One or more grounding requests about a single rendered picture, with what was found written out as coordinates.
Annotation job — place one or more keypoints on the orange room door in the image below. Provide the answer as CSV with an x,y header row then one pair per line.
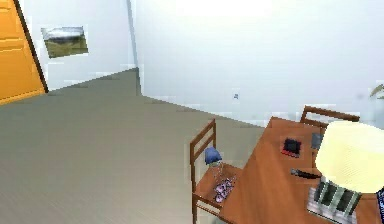
x,y
16,56

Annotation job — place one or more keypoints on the cream shade table lamp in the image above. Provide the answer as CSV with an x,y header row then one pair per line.
x,y
350,156

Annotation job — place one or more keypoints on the small wall socket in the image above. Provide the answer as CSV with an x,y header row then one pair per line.
x,y
236,96

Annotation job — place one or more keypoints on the brown wooden table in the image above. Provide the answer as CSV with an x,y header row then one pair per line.
x,y
276,190

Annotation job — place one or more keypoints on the dark blue object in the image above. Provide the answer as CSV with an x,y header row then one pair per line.
x,y
380,203

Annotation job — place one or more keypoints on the black and red square box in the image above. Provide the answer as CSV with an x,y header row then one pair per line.
x,y
292,147

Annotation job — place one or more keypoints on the framed landscape picture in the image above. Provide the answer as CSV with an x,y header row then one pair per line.
x,y
65,41

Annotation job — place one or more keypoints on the green house plant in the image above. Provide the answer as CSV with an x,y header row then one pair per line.
x,y
377,90

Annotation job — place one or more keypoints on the blue cap spray bottle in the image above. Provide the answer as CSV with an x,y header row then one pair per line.
x,y
213,156

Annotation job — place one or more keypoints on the brown wooden chair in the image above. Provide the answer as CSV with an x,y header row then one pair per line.
x,y
203,186
328,115

